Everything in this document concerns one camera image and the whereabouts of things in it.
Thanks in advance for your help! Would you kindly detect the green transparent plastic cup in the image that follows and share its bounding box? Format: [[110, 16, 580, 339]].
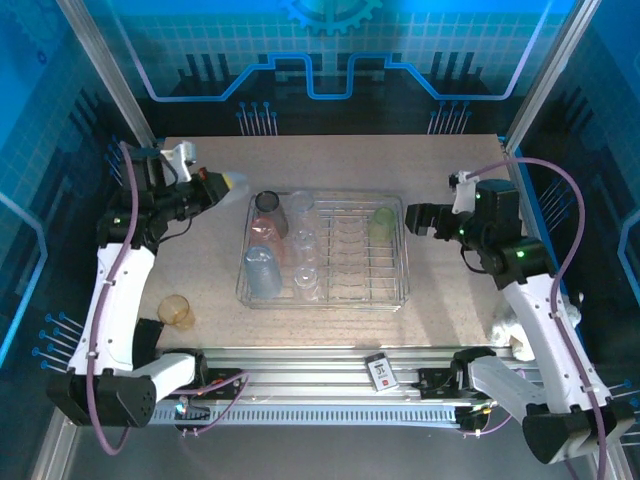
[[367, 207, 397, 246]]

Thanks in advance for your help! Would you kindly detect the dark grey transparent cup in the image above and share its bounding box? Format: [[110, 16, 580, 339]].
[[254, 190, 290, 239]]

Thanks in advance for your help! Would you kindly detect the red transparent plastic cup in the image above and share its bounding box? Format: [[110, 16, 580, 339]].
[[249, 217, 286, 266]]

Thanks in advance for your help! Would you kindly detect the blue transparent plastic cup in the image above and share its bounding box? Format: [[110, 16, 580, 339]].
[[243, 244, 285, 300]]

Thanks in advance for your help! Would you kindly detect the chrome wire dish rack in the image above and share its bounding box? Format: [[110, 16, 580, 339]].
[[234, 188, 412, 310]]

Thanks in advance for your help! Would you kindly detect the amber transparent plastic cup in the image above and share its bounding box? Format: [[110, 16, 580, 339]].
[[157, 294, 196, 331]]

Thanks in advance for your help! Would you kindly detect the white cloth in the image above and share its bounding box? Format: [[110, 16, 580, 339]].
[[489, 294, 584, 361]]

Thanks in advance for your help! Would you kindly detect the black white label card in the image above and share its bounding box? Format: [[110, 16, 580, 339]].
[[367, 352, 396, 394]]

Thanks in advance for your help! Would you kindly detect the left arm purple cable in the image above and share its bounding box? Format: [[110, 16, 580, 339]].
[[85, 140, 251, 455]]

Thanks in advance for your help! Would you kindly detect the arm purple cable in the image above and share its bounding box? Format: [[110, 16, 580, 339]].
[[85, 140, 251, 455], [467, 157, 609, 480]]

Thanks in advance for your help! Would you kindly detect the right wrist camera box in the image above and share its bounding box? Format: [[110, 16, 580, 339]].
[[448, 169, 476, 216]]

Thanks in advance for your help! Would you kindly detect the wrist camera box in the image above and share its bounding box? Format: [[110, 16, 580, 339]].
[[159, 141, 199, 184], [448, 169, 476, 216]]

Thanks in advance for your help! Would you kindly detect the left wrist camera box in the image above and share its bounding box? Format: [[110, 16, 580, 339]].
[[159, 141, 199, 184]]

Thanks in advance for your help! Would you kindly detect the aluminium side rail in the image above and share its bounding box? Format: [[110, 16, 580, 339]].
[[499, 137, 536, 201]]

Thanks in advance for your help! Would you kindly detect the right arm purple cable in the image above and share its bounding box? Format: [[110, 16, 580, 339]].
[[467, 157, 609, 480]]

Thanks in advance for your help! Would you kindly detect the aluminium frame post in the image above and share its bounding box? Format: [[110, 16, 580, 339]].
[[55, 0, 164, 154], [503, 0, 601, 154]]

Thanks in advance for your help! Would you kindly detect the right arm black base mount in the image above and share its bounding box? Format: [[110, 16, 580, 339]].
[[417, 367, 474, 401]]

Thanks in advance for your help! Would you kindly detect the black metal bracket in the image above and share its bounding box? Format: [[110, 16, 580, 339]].
[[132, 317, 164, 371]]

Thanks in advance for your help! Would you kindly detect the aluminium front rail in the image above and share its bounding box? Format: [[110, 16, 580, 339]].
[[159, 347, 601, 406]]

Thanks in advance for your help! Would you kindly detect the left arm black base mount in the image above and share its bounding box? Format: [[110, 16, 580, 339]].
[[197, 367, 246, 401]]

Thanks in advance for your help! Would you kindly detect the black cable connector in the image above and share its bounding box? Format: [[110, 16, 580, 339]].
[[455, 404, 494, 440], [173, 394, 211, 436]]

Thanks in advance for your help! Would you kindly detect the grey slotted cable duct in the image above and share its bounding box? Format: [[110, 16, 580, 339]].
[[149, 405, 459, 426]]

